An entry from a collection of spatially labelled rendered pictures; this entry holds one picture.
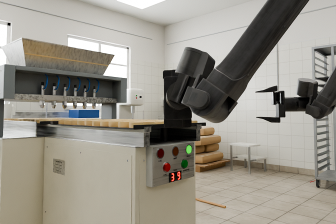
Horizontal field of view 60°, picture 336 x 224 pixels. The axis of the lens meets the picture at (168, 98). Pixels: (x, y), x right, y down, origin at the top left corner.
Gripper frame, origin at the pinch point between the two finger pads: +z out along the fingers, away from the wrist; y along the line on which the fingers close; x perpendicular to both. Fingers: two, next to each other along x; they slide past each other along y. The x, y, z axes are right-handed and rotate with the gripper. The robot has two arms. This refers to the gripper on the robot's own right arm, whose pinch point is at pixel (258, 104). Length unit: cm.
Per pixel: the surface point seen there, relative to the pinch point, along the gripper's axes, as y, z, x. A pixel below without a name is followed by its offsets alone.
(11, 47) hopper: 33, 115, -40
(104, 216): -41, 59, -1
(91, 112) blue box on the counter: 7, 150, -369
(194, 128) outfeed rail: -9.3, 24.0, -8.1
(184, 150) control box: -17.5, 28.7, -2.0
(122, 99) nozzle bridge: 7, 61, -71
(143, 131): -9.4, 43.4, 13.4
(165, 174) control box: -25.2, 36.0, 5.3
